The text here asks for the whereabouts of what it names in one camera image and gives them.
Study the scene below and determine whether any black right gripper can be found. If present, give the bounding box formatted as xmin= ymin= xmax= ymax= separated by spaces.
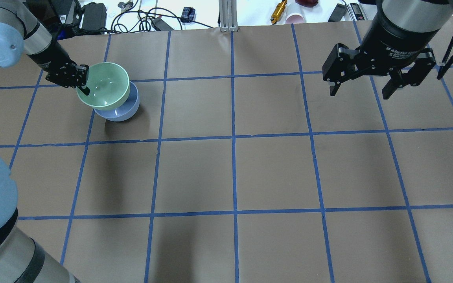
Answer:
xmin=322 ymin=11 xmax=443 ymax=100

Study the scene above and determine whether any black power adapter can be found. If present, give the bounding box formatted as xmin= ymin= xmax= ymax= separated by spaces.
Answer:
xmin=81 ymin=2 xmax=107 ymax=35

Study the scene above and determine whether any yellow metal cylinder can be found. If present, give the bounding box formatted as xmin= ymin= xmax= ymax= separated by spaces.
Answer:
xmin=270 ymin=0 xmax=287 ymax=25

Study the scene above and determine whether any green bowl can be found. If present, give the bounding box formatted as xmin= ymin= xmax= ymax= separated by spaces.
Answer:
xmin=77 ymin=62 xmax=131 ymax=110

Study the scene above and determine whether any aluminium frame post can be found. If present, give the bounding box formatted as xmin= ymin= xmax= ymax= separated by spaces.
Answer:
xmin=219 ymin=0 xmax=238 ymax=32

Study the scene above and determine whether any small blue black box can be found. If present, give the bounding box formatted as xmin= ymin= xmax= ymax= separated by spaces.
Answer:
xmin=180 ymin=7 xmax=196 ymax=24

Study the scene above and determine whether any blue bowl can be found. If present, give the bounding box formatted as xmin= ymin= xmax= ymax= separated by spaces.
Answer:
xmin=94 ymin=82 xmax=140 ymax=122

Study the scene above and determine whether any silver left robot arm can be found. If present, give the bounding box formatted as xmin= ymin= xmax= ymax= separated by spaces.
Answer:
xmin=0 ymin=0 xmax=90 ymax=283

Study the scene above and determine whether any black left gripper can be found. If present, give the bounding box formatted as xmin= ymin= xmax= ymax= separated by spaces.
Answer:
xmin=28 ymin=40 xmax=90 ymax=96

